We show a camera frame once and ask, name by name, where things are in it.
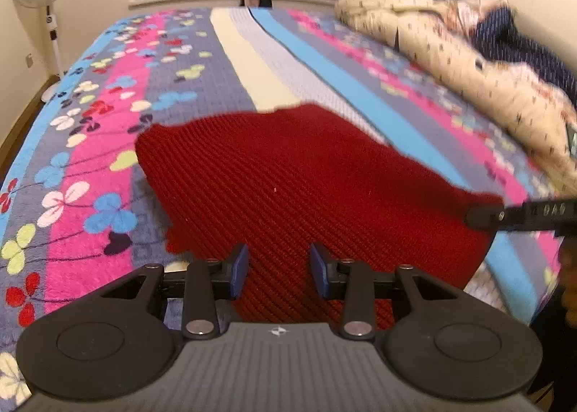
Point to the navy dotted cloth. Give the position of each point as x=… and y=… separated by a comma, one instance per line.
x=527, y=51

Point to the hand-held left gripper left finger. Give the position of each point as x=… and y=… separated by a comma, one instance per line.
x=241, y=270

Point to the floral striped blanket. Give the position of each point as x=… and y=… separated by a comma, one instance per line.
x=180, y=92

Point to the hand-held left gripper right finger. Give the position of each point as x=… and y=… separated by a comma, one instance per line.
x=319, y=272

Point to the wall outlet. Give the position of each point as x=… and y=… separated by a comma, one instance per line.
x=29, y=60

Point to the red knit sweater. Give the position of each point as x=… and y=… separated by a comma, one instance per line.
x=293, y=191

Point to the cream star-print duvet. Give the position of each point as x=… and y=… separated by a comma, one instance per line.
x=450, y=46

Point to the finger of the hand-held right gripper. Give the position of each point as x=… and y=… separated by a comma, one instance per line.
x=505, y=215

